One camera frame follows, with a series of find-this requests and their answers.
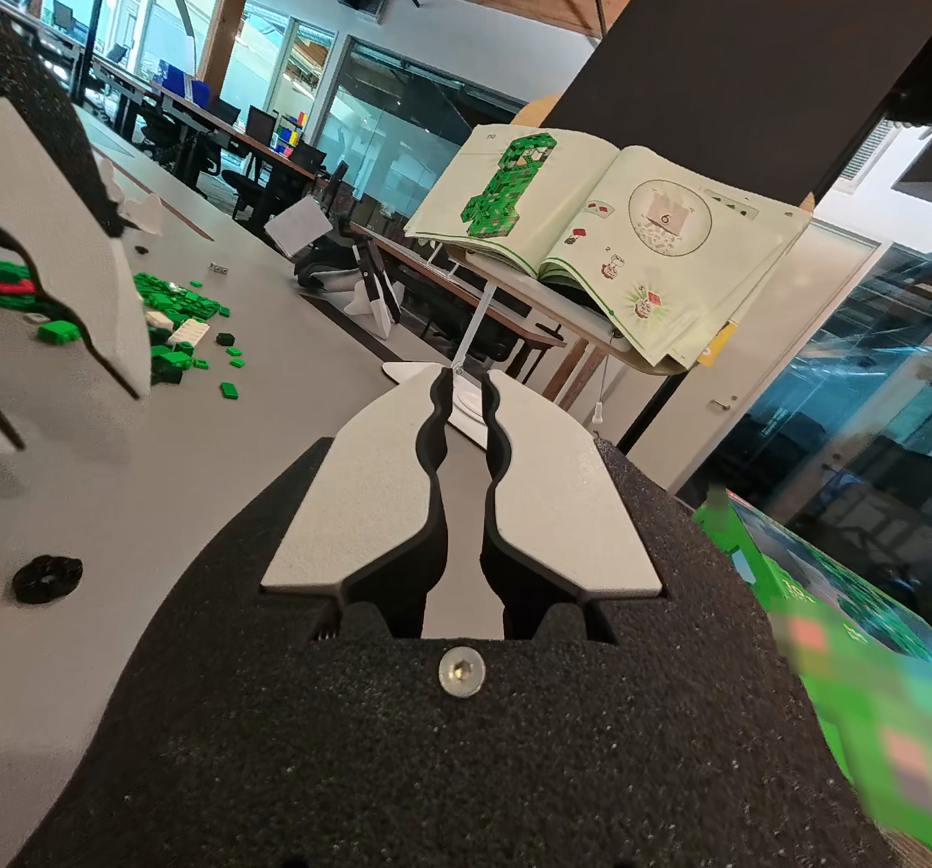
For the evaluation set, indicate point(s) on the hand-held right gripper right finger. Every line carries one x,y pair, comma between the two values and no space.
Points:
568,511

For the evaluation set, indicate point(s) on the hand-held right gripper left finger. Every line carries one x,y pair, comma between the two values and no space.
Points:
349,504

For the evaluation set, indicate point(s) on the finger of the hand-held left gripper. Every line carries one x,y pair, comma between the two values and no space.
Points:
65,242

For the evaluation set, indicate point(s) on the pile of lego bricks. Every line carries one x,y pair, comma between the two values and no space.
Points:
178,300

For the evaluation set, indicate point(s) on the white long lego plate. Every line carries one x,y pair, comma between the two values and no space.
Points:
189,333

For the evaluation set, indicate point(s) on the green lego box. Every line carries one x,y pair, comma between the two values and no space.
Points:
823,569

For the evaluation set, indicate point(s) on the open lego instruction book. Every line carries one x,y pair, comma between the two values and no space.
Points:
655,227

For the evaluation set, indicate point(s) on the blue storage bins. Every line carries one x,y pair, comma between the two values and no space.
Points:
182,81

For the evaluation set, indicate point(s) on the black office chair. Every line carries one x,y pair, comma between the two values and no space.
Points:
255,187

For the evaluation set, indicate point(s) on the wooden pillar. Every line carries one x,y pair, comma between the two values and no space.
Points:
229,9

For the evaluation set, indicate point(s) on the black computer monitor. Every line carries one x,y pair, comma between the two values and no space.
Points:
261,125

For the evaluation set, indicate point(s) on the white card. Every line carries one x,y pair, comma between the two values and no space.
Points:
298,227

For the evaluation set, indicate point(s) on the colourful storage bins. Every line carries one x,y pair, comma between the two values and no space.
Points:
287,132

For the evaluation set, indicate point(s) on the large black board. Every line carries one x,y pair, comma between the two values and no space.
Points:
728,67

